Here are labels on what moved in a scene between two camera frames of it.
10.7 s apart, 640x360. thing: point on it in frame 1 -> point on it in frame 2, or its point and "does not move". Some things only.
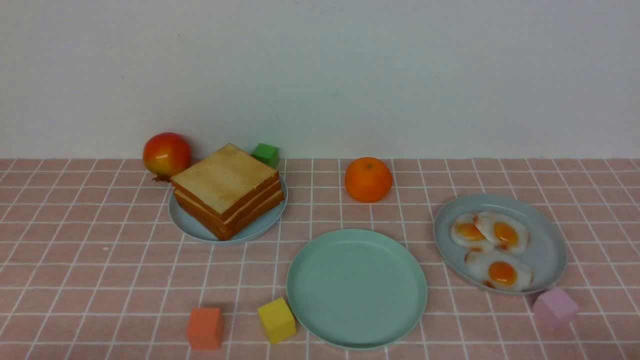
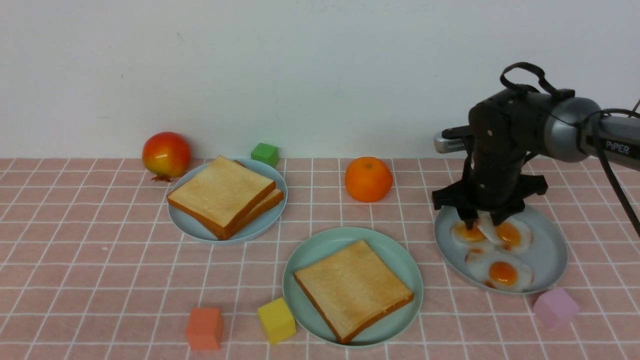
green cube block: [268, 153] does not move
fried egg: [499, 271] does not move
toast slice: [224, 181] -> [352, 289]
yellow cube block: [278, 320] does not move
